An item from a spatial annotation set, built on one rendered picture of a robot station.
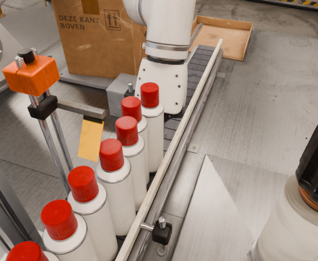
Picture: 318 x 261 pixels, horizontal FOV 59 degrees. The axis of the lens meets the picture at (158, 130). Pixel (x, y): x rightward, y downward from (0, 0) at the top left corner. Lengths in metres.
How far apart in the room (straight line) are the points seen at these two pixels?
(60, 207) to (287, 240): 0.29
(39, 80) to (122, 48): 0.58
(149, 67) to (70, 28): 0.44
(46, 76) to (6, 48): 0.76
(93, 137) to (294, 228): 0.28
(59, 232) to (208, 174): 0.37
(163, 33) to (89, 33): 0.43
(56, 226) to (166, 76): 0.34
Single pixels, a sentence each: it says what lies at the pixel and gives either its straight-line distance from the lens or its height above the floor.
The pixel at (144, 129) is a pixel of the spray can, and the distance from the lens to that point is 0.47.
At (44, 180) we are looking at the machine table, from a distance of 0.71.
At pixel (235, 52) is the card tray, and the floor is 0.83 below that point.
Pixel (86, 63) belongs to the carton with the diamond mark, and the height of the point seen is 0.90.
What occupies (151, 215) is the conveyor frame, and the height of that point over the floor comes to 0.88.
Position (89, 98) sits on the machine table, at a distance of 0.93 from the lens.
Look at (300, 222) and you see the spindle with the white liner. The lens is 0.39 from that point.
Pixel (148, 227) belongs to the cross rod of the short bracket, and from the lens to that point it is 0.50.
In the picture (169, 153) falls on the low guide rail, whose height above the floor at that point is 0.92.
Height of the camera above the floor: 1.35
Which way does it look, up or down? 42 degrees down
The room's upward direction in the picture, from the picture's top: straight up
